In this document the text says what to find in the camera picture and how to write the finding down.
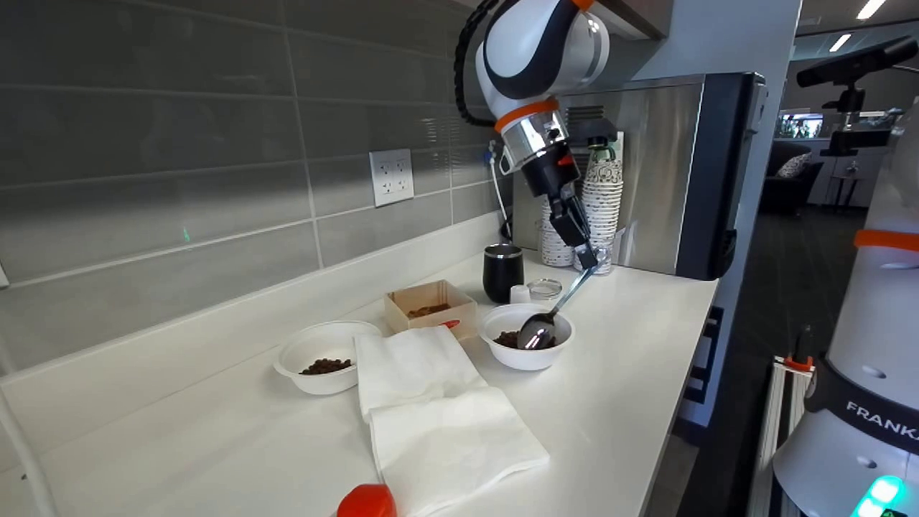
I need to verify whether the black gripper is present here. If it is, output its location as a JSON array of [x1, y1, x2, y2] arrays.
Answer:
[[522, 153, 612, 271]]

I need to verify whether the metal spoon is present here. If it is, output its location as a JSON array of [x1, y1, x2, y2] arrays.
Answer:
[[516, 271, 592, 351]]

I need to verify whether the white bowl with brown bits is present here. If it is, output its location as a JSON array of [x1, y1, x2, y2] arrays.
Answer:
[[480, 305, 574, 371]]

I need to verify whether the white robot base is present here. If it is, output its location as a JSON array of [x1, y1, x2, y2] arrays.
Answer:
[[773, 103, 919, 517]]

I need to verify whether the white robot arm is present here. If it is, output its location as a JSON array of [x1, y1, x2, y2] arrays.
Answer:
[[453, 0, 609, 274]]

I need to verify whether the small white bowl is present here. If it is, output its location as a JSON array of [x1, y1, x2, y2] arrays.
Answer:
[[276, 325, 357, 397]]

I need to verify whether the paper cup stack right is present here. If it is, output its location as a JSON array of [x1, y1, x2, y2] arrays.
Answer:
[[582, 137, 622, 265]]

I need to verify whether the black metal cup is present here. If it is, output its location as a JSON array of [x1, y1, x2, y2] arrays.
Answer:
[[482, 243, 522, 305]]

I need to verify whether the wooden box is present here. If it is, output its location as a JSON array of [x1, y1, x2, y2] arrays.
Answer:
[[384, 281, 477, 338]]

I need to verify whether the white paper towel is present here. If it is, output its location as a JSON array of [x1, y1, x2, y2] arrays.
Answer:
[[357, 327, 549, 517]]

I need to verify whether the red round lid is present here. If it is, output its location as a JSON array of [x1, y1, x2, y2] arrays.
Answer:
[[335, 486, 395, 517]]

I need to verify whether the white wall outlet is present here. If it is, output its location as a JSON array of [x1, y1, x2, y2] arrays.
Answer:
[[367, 149, 414, 206]]

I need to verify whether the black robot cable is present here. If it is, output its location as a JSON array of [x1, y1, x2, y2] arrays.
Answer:
[[450, 0, 512, 130]]

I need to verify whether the black camera on tripod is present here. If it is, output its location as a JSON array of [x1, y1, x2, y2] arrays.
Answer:
[[795, 37, 919, 154]]

